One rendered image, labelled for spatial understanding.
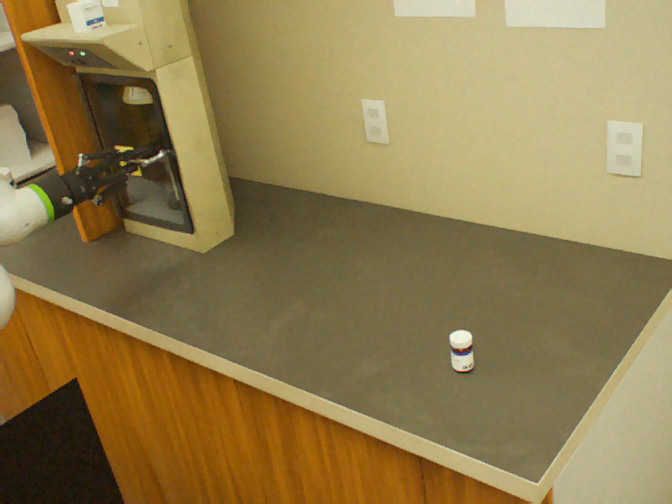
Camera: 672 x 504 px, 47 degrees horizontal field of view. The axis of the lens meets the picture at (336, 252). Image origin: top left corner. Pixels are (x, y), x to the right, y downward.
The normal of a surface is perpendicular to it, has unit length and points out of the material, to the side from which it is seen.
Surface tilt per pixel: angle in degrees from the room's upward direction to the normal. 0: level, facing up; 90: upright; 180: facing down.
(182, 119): 90
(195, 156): 90
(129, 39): 90
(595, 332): 0
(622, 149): 90
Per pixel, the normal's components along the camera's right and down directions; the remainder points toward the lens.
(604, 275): -0.14, -0.87
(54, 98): 0.77, 0.19
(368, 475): -0.62, 0.45
